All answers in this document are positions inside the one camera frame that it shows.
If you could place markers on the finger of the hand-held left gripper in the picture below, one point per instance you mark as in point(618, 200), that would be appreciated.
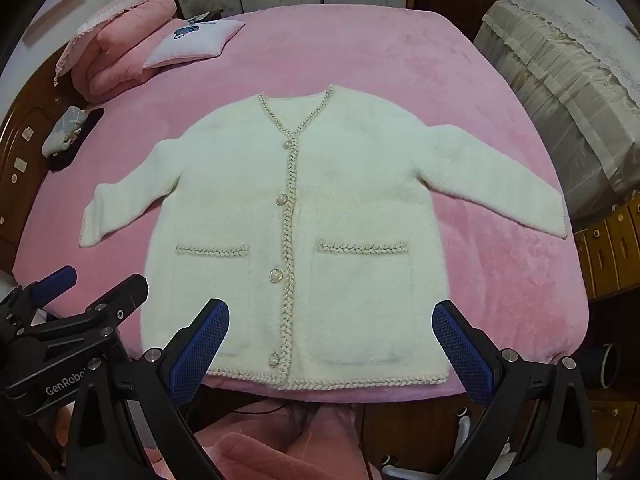
point(55, 280)
point(120, 300)

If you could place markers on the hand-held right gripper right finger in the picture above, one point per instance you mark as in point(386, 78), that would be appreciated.
point(462, 350)

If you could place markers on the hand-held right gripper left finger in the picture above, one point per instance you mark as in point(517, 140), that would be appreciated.
point(200, 350)

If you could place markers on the white fuzzy cardigan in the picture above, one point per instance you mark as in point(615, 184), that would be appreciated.
point(350, 185)

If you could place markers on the white chair base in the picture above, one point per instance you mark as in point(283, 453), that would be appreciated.
point(462, 430)

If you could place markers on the person's pink pajama pants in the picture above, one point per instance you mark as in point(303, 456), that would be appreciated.
point(250, 460)

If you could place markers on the wooden headboard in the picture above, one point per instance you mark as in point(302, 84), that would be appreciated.
point(25, 160)

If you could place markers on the dark round bin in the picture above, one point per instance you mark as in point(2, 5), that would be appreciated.
point(595, 365)

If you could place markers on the grey patterned pouch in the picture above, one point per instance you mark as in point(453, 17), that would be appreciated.
point(62, 130)

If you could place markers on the low wooden cabinet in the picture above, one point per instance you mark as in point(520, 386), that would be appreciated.
point(615, 425)

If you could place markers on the wooden drawer cabinet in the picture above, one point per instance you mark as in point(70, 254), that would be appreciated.
point(615, 250)

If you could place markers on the folded pink quilt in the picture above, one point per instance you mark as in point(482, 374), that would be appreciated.
point(120, 55)

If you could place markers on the white pillow with blue print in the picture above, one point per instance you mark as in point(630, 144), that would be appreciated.
point(195, 42)

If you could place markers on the pink plush bed blanket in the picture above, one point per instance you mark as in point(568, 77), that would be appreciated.
point(400, 60)

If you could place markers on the wooden wall shelf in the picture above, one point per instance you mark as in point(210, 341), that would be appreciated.
point(55, 12)

